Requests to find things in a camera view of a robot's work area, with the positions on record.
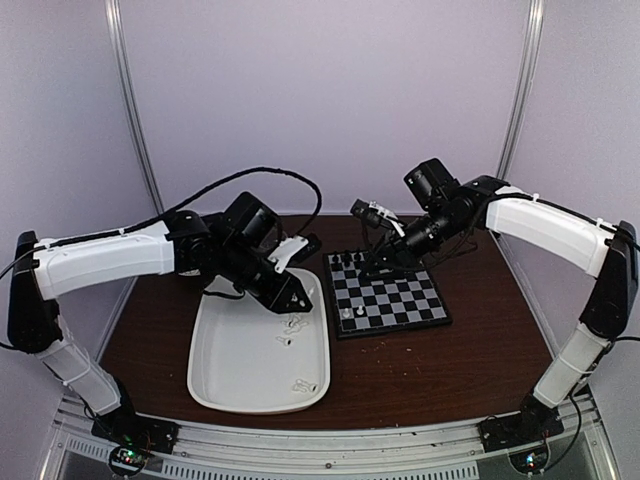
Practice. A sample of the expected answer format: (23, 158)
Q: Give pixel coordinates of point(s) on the aluminium frame post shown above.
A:
(527, 69)
(118, 42)

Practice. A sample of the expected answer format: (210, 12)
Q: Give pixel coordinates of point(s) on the black and white chessboard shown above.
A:
(410, 302)

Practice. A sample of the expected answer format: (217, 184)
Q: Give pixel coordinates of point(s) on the white rectangular tray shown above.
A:
(237, 366)

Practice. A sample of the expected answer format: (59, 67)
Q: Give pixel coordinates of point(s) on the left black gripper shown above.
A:
(277, 299)

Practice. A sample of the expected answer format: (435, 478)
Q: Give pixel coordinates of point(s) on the right aluminium frame post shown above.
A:
(527, 69)

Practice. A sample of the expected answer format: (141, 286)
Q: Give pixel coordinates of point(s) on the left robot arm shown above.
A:
(222, 244)

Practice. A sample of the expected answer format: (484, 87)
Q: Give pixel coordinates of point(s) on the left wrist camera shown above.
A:
(294, 250)

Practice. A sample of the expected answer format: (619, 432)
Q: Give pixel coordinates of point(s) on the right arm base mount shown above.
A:
(515, 430)

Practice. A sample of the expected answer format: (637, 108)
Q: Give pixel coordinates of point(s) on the front aluminium rail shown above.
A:
(451, 450)

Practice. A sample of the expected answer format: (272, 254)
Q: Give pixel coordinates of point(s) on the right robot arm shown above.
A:
(454, 210)

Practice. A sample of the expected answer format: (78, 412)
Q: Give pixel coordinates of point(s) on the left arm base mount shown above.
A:
(139, 432)

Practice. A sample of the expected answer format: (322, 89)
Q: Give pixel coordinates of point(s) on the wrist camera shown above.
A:
(294, 250)
(374, 215)

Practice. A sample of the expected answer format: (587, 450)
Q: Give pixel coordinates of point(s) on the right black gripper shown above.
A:
(396, 254)

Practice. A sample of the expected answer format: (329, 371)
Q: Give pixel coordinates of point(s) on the white chess piece pair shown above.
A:
(303, 386)

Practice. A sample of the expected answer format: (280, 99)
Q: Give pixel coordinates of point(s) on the black chess pieces row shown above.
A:
(347, 259)

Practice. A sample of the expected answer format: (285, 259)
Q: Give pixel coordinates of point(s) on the left aluminium frame post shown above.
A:
(118, 42)

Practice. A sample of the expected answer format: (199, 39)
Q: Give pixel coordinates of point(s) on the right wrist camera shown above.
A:
(374, 215)

